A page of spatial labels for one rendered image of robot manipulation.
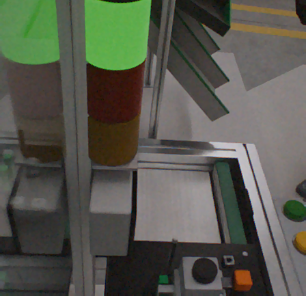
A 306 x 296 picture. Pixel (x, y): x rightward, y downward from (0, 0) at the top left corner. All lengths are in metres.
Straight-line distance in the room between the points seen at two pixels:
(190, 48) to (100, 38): 0.65
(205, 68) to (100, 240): 0.63
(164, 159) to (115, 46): 0.56
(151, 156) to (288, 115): 0.51
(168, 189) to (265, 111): 0.48
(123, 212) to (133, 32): 0.16
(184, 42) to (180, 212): 0.38
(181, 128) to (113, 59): 0.76
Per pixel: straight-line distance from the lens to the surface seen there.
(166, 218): 0.76
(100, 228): 0.37
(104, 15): 0.28
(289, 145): 1.09
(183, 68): 0.80
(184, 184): 0.82
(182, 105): 1.12
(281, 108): 1.21
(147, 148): 0.82
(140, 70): 0.31
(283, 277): 0.70
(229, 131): 1.06
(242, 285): 0.53
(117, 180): 0.37
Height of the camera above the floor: 1.52
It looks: 42 degrees down
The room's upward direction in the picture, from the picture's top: 7 degrees clockwise
